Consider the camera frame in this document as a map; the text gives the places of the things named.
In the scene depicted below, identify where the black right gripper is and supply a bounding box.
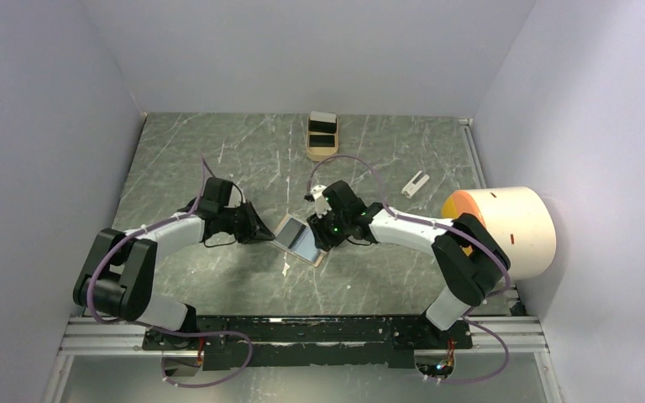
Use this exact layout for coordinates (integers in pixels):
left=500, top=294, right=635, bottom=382
left=307, top=204, right=349, bottom=252

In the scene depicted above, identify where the aluminium frame rail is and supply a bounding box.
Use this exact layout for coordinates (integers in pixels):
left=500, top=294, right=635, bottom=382
left=58, top=317, right=550, bottom=358

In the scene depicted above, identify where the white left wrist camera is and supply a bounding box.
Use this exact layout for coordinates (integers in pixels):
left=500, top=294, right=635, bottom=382
left=229, top=184, right=246, bottom=208

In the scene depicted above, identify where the cream cylinder with orange face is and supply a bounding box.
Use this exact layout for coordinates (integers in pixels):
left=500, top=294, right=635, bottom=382
left=441, top=186, right=557, bottom=281

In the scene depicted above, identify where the beige leather card holder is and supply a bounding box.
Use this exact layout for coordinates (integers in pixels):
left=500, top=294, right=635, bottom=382
left=272, top=214, right=326, bottom=267

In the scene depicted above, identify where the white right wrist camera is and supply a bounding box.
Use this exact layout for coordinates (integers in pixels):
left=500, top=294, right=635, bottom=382
left=304, top=185, right=331, bottom=217

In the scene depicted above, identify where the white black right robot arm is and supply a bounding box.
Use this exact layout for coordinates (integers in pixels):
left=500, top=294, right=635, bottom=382
left=305, top=181, right=511, bottom=348

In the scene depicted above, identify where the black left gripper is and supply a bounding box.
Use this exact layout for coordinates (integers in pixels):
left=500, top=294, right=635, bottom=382
left=218, top=200, right=275, bottom=244

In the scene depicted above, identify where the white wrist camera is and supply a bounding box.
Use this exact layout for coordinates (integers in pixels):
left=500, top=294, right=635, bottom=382
left=304, top=185, right=331, bottom=217
left=229, top=184, right=246, bottom=208

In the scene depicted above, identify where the white plastic clip device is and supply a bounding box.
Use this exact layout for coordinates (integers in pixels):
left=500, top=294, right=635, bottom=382
left=401, top=170, right=429, bottom=199

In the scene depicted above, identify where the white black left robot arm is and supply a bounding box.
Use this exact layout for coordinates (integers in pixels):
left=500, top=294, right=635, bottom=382
left=72, top=177, right=275, bottom=349

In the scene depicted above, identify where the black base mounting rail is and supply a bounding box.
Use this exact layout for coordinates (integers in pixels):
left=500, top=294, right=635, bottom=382
left=142, top=314, right=473, bottom=371

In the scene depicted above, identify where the beige oval plastic tray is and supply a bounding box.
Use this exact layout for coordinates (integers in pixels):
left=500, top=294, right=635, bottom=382
left=306, top=111, right=339, bottom=162

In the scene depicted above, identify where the black card lying in tray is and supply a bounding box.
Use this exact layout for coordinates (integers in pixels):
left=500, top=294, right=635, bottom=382
left=308, top=134, right=338, bottom=149

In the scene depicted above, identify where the stack of cards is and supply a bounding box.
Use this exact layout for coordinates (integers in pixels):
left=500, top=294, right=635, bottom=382
left=307, top=111, right=338, bottom=134

